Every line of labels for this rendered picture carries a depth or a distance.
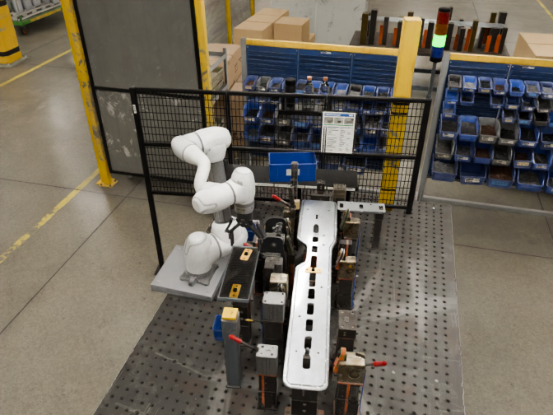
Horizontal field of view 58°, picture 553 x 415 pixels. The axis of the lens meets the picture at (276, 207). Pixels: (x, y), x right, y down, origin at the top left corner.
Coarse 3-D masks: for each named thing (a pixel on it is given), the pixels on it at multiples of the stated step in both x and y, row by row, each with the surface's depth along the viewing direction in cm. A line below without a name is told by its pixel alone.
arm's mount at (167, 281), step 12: (180, 252) 309; (168, 264) 299; (180, 264) 300; (156, 276) 291; (168, 276) 291; (216, 276) 292; (156, 288) 286; (168, 288) 284; (180, 288) 283; (192, 288) 284; (204, 288) 284; (216, 288) 287; (204, 300) 282
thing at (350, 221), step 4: (348, 220) 290; (352, 220) 287; (356, 220) 287; (348, 224) 286; (352, 224) 286; (356, 224) 285; (344, 228) 288; (348, 228) 288; (352, 228) 287; (356, 228) 287; (344, 232) 290; (348, 232) 289; (352, 232) 289; (356, 232) 289; (344, 236) 291; (348, 236) 291; (352, 236) 291; (356, 236) 290; (352, 240) 293; (352, 244) 295; (352, 248) 297; (352, 252) 298; (356, 252) 301; (356, 256) 301; (356, 260) 302; (356, 268) 304
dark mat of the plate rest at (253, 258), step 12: (240, 252) 245; (252, 252) 245; (228, 264) 237; (240, 264) 237; (252, 264) 237; (228, 276) 230; (240, 276) 230; (252, 276) 230; (228, 288) 223; (240, 288) 223
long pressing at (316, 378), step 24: (312, 216) 298; (336, 216) 299; (312, 240) 278; (336, 240) 279; (312, 288) 247; (288, 336) 221; (312, 336) 221; (288, 360) 210; (312, 360) 210; (288, 384) 201; (312, 384) 201
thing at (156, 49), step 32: (64, 0) 418; (96, 0) 413; (128, 0) 406; (160, 0) 399; (192, 0) 391; (96, 32) 429; (128, 32) 421; (160, 32) 413; (192, 32) 407; (96, 64) 447; (128, 64) 438; (160, 64) 430; (192, 64) 423; (96, 96) 466; (128, 96) 457; (160, 96) 448; (96, 128) 483; (128, 128) 476; (160, 128) 466; (128, 160) 497; (160, 160) 488
